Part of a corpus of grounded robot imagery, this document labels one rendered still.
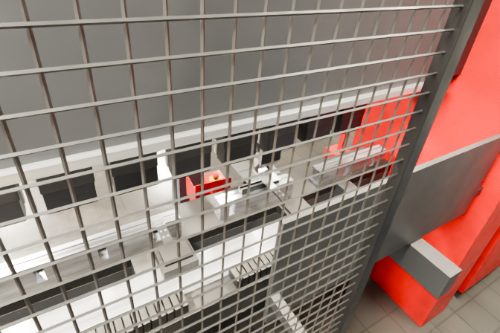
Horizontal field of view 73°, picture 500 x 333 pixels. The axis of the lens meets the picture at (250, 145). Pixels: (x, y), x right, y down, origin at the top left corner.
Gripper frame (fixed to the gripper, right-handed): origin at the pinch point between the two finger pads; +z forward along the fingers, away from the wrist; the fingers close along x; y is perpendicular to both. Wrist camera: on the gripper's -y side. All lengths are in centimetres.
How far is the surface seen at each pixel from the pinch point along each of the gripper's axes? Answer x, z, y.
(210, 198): -23.9, 6.9, -12.8
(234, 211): -18.9, 14.5, -0.5
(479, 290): 144, 122, -12
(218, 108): -38, -22, 55
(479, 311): 128, 128, -5
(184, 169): -42.3, -8.9, 21.1
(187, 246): -49, 17, 24
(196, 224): -36.6, 14.8, -3.4
